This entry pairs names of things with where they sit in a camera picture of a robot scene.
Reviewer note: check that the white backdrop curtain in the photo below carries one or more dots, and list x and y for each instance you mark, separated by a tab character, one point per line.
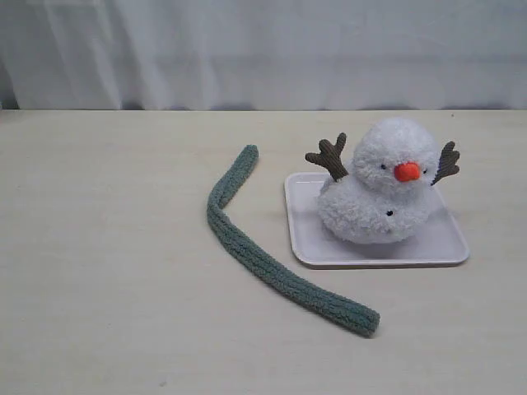
265	55

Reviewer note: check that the white plush snowman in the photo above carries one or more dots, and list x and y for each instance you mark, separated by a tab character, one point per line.
381	196

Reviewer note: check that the white square plastic tray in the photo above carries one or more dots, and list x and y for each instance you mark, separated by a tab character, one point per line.
439	243

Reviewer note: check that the green knitted scarf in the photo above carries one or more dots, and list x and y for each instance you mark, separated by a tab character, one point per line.
339	310

